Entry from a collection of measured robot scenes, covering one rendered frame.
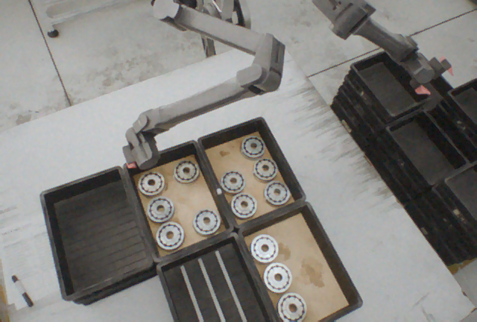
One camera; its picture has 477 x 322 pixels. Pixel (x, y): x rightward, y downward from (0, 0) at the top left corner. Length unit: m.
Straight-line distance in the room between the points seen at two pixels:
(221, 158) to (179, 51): 1.56
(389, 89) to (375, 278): 1.19
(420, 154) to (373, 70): 0.58
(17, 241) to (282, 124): 1.23
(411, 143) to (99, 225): 1.77
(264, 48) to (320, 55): 2.21
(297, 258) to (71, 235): 0.84
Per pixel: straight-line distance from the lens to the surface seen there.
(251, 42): 0.97
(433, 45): 3.62
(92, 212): 1.56
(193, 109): 1.02
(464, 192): 2.32
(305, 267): 1.49
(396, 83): 2.50
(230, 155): 1.59
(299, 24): 3.31
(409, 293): 1.77
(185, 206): 1.51
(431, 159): 2.45
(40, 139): 1.92
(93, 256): 1.51
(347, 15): 1.05
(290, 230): 1.51
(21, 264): 1.73
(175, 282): 1.45
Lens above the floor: 2.26
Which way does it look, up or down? 62 degrees down
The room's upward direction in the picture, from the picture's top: 10 degrees clockwise
